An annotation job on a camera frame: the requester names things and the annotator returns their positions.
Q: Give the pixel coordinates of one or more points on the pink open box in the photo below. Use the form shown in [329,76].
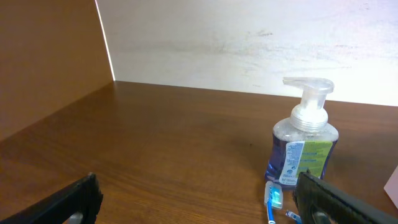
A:
[391,187]

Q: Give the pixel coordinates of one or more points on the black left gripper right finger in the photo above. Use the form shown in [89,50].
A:
[319,202]

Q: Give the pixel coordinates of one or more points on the blue white toothbrush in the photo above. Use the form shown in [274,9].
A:
[273,200]

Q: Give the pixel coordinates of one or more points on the blue disposable razor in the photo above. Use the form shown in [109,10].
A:
[294,216]

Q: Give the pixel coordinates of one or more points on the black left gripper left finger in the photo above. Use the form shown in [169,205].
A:
[82,197]

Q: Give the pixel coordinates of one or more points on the clear pump soap bottle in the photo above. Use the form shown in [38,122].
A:
[305,140]

